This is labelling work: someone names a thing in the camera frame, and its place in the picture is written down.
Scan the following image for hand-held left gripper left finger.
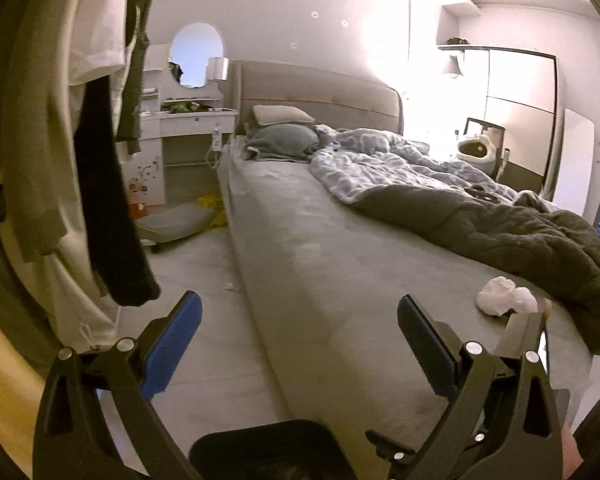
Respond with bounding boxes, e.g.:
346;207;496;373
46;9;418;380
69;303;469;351
34;291;202;480

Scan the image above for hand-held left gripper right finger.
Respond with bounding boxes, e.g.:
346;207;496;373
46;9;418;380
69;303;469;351
398;295;564;480

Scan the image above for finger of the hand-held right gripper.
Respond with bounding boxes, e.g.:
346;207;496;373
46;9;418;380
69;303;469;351
365;428;439;480
500;309;551;377

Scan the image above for large white tissue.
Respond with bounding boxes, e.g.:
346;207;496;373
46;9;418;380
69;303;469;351
474;275;517;317

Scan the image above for person's right hand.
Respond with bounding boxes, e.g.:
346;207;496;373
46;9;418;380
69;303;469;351
561;425;588;480

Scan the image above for grey fuzzy blanket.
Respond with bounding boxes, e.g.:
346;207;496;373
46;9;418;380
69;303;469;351
351;184;600;357

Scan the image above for cream jacket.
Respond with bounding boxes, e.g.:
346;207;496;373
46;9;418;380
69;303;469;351
5;85;127;357

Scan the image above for grey floor cushion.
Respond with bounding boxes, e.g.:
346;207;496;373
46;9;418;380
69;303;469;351
134;203;217;254

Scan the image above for grey upholstered bed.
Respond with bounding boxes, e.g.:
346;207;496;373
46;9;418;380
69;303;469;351
215;59;597;461

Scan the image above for yellow bag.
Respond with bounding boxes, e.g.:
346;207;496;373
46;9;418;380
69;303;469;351
196;193;229;227

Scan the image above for black garment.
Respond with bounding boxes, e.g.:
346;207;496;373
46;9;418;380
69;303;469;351
74;74;162;307

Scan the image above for white board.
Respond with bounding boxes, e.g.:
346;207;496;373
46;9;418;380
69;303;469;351
554;107;597;222

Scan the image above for patterned light duvet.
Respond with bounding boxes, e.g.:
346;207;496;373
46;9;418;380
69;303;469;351
309;125;556;207

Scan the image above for white cat bed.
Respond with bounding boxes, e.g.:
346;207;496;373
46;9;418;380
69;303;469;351
456;131;497;172

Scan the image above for black chair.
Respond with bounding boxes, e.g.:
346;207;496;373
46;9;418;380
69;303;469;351
461;117;507;182

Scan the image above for white dressing table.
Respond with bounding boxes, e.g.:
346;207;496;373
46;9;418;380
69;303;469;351
124;56;239;207

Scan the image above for white wardrobe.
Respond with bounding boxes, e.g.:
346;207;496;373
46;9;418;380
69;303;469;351
436;44;559;197

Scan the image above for grey pillow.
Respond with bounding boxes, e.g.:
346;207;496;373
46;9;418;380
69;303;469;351
244;123;322;162

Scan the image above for green clutter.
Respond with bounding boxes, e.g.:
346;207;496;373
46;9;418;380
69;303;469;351
161;100;212;114

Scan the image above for beige pillow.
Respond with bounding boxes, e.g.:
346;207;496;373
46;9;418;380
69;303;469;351
251;104;316;128

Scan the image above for dark green garment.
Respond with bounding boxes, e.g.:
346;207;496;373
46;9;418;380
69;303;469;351
114;0;154;157

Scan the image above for grey-green coat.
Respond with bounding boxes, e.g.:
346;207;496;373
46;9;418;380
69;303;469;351
0;0;131;266

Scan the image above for silver table lamp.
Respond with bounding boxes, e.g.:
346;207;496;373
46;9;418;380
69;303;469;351
206;56;230;84

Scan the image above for oval mirror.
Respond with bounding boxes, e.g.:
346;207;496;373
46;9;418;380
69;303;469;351
169;22;227;90

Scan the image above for white shirt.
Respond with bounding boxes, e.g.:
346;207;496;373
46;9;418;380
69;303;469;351
64;0;142;82

